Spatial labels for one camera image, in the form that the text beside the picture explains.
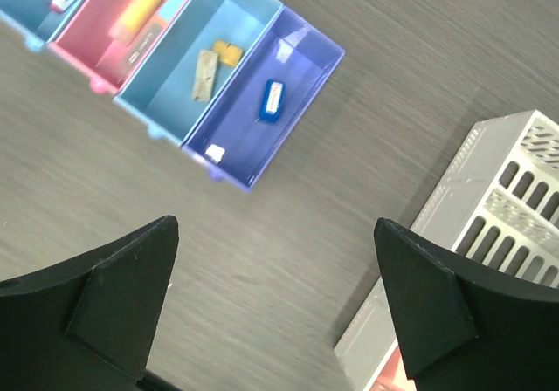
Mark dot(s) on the red folder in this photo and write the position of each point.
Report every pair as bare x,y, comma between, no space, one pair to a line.
393,376

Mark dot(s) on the pink drawer bin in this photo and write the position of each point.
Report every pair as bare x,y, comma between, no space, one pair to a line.
106,40

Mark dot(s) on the white mesh file rack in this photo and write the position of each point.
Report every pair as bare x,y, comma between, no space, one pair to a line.
497,204

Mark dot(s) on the beige eraser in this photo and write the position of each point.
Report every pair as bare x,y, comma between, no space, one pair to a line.
205,74

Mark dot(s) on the small orange sharpener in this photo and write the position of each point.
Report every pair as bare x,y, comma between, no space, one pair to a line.
228,54

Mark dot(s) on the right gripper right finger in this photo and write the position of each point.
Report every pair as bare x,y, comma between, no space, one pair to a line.
461,325

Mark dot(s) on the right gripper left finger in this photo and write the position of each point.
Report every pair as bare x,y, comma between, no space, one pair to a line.
88,323

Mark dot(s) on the yellow highlighter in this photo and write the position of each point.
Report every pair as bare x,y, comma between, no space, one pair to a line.
132,19

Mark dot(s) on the purple drawer bin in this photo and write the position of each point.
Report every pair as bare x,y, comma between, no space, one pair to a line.
258,108

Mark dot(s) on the blue stamp block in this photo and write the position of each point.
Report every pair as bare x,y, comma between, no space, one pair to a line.
272,101

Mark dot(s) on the light blue drawer bin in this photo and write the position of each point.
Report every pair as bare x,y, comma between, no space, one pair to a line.
35,22

